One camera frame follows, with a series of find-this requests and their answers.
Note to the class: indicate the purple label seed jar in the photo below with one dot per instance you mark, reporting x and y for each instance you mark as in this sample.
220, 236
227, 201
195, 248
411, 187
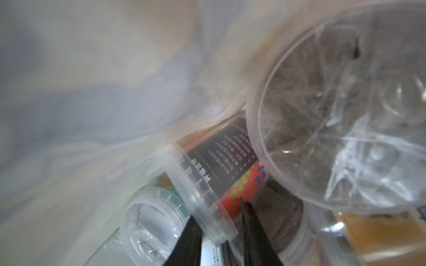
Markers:
151, 225

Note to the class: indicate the clear lid jar in bag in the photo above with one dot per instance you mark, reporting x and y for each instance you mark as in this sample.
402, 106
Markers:
339, 118

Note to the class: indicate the red seed jar in bag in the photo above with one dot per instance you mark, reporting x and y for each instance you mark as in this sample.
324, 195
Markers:
212, 175

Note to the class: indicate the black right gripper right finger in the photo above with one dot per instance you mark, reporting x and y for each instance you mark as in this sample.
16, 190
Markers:
258, 250

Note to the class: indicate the white canvas tote bag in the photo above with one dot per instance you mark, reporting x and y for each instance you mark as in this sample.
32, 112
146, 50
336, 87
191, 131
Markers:
92, 92

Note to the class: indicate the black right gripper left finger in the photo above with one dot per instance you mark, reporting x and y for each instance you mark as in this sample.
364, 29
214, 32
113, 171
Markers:
187, 251

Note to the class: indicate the orange label seed jar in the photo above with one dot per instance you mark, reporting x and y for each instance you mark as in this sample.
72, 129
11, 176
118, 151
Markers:
375, 240

